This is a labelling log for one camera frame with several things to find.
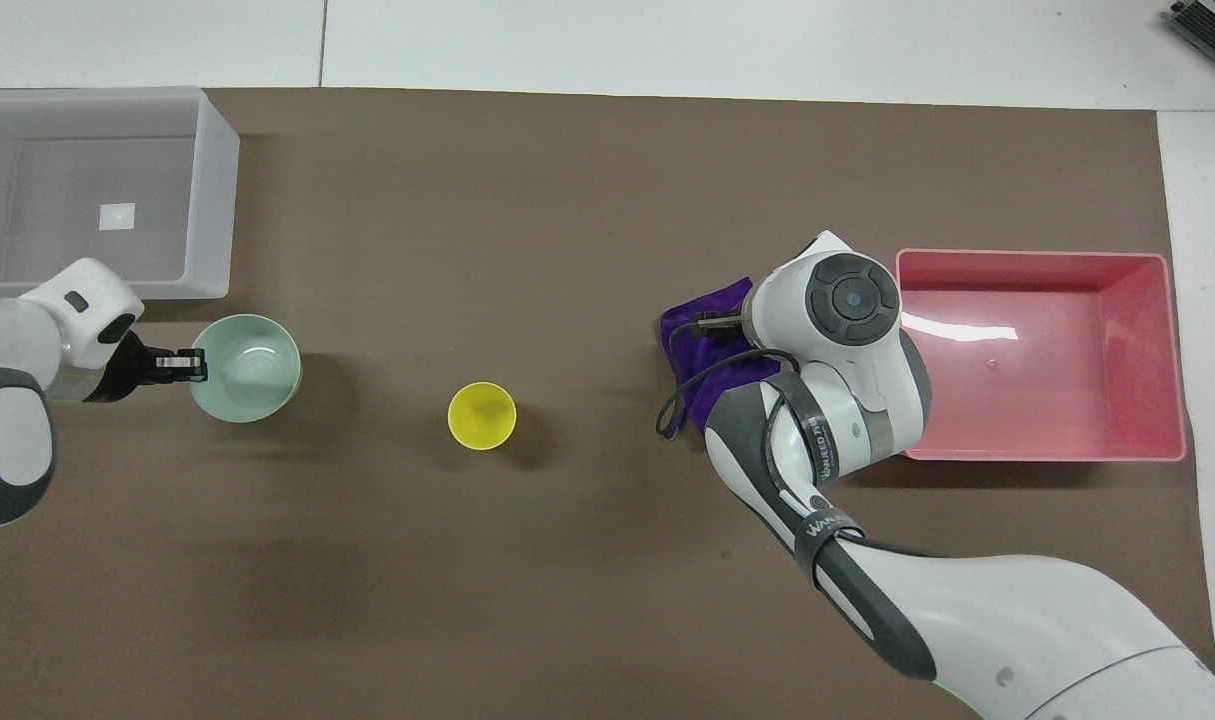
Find purple cloth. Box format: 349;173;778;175
661;277;784;441

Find pale green cup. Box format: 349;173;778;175
188;314;303;424

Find pink plastic box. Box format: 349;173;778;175
895;248;1189;464

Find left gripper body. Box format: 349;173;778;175
89;331;160;404

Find black cable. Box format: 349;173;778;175
655;311;804;439

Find translucent white plastic box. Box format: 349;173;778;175
0;86;241;302

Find yellow cup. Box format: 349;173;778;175
448;382;518;452

